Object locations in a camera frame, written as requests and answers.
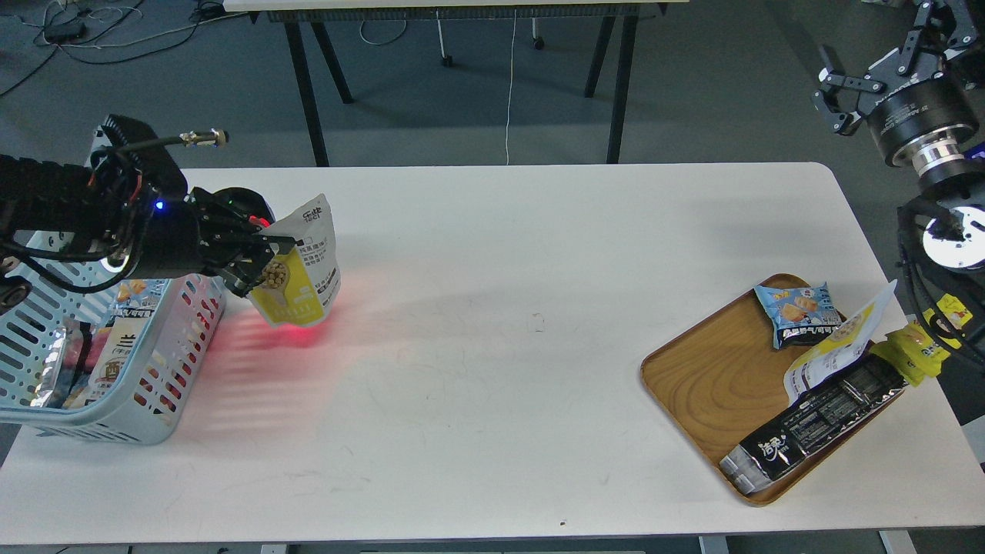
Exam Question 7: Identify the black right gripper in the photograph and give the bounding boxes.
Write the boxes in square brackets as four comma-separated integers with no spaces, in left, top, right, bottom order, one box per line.
[812,1,984,171]

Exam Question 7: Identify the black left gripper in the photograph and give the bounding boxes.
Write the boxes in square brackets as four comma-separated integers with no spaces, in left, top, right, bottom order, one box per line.
[127,189,298,298]

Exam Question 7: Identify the yellow white nut pouch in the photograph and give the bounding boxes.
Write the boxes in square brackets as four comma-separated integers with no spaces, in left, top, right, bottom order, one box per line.
[249,194,341,327]

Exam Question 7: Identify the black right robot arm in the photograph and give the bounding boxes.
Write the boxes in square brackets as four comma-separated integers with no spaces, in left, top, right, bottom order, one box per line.
[812,1,983,364]

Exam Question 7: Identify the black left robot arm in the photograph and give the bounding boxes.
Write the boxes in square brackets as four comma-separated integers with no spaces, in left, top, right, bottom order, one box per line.
[1,115,297,297]

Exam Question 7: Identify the light blue plastic basket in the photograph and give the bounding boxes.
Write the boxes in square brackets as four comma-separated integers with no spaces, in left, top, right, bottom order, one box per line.
[1,263,226,444]

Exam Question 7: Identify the snacks inside basket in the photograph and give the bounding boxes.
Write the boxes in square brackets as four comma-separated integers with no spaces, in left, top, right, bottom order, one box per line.
[27,279,170,409]

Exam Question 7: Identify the blue snack packet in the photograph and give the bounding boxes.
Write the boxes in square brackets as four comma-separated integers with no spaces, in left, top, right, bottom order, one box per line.
[753,282,845,350]

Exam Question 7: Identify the yellow white snack pouch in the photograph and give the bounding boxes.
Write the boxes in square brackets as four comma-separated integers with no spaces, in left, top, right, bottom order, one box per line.
[783,280,897,405]

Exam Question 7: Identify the yellow cartoon snack packet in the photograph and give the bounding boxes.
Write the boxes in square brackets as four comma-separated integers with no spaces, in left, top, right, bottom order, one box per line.
[871,294,973,386]

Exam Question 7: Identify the black long snack package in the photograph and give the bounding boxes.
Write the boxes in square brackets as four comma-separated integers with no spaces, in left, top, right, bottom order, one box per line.
[719,354,907,496]

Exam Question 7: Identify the black barcode scanner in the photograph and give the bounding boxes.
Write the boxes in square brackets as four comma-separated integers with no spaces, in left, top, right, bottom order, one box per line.
[214,187,275,229]

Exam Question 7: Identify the black leg background table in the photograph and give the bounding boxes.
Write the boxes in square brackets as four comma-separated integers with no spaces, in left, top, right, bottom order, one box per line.
[222,1,672,167]

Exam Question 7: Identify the wooden tray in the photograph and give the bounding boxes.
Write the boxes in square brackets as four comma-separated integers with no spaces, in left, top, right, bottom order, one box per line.
[640,274,907,506]

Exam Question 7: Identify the floor cables bundle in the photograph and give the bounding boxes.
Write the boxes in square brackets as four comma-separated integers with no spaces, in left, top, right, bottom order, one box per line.
[0,0,232,97]

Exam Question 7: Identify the white hanging cable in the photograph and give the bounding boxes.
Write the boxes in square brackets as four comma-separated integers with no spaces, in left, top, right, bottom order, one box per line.
[504,15,518,165]

